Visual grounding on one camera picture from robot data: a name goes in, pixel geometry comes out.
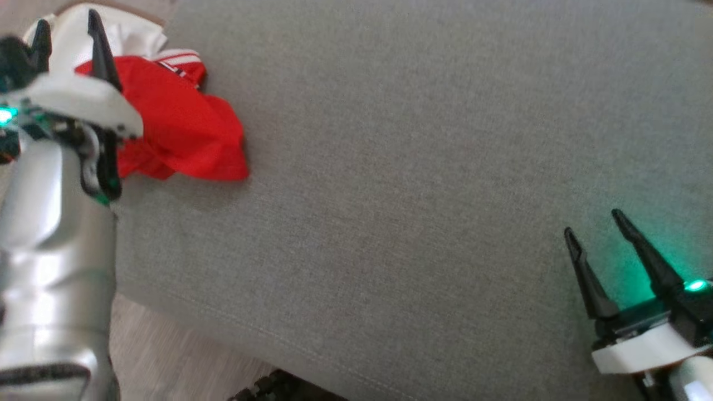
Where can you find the black ridged object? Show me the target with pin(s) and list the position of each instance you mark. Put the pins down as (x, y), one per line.
(284, 389)

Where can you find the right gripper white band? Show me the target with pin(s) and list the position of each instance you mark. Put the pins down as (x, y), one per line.
(646, 345)

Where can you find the grey fabric sofa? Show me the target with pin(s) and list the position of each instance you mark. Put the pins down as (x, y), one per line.
(390, 167)

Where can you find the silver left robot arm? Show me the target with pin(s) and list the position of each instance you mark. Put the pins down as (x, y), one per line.
(50, 267)

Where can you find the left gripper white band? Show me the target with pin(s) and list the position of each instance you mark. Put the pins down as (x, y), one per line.
(83, 100)

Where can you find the red shirt with white sleeves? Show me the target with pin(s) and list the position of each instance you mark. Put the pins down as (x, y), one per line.
(184, 128)

